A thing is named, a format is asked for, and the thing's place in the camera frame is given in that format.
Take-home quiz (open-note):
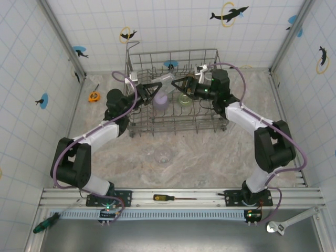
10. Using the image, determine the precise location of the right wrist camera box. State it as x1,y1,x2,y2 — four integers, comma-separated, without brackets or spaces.
194,64,211,83

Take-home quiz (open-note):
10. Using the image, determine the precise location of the aluminium side rail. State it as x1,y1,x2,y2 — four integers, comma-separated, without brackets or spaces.
269,69,309,187

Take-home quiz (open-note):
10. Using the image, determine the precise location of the blue plastic cup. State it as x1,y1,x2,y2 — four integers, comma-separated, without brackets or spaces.
163,59,180,71

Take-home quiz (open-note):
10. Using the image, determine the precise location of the blue circle fish sticker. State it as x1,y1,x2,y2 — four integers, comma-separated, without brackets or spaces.
35,93,50,110

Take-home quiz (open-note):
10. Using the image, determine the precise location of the blue circle shark sticker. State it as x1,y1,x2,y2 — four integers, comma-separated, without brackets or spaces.
72,46,89,59

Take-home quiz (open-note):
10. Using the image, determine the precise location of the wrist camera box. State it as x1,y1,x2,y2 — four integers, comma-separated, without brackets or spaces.
124,72,139,85
194,64,211,83

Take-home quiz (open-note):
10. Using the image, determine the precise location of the aluminium corner post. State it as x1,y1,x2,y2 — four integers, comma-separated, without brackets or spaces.
269,0,316,73
39,0,87,79

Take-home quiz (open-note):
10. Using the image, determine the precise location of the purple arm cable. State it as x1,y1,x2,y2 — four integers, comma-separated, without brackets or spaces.
207,62,308,226
51,70,140,224

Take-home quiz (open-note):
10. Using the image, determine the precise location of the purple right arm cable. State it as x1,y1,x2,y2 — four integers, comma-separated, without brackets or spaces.
207,62,308,226

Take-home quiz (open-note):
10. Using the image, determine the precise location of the green handled screwdriver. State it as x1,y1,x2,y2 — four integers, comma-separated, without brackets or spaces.
33,213,60,234

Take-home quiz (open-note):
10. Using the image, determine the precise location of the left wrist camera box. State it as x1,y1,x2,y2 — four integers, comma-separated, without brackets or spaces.
124,72,139,85

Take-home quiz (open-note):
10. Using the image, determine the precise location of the white slotted cable duct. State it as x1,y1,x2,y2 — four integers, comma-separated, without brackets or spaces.
49,209,247,221

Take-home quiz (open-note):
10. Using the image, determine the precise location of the small dolphin ring sticker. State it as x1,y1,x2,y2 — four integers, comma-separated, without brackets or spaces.
119,26,138,44

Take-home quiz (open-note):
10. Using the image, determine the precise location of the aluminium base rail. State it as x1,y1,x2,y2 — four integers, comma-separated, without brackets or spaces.
39,186,326,211

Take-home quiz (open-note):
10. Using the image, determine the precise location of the orange tape measure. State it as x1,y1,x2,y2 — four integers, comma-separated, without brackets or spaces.
88,83,102,103

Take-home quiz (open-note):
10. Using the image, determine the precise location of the steel adjustable wrench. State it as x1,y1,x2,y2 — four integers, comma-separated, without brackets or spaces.
266,206,321,236

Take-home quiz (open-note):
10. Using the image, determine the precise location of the grey wire dish rack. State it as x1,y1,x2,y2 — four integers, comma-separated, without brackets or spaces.
123,41,233,139

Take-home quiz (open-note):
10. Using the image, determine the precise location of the large dolphin ring sticker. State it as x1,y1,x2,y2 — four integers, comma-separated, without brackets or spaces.
209,2,249,28

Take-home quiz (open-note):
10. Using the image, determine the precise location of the lilac plastic cup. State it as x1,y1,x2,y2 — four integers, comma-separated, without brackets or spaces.
153,92,169,111

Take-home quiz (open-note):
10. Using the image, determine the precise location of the clear round plastic cup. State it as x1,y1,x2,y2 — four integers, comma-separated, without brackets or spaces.
153,146,173,165
154,73,176,91

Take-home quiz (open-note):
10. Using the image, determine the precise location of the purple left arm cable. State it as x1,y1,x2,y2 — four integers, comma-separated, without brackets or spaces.
51,70,140,224

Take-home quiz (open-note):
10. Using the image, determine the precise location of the green translucent plastic cup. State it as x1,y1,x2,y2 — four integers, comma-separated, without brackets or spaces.
177,91,194,108

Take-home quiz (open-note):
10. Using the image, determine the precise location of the yellow black screwdriver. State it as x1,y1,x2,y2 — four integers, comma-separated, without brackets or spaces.
153,194,198,202

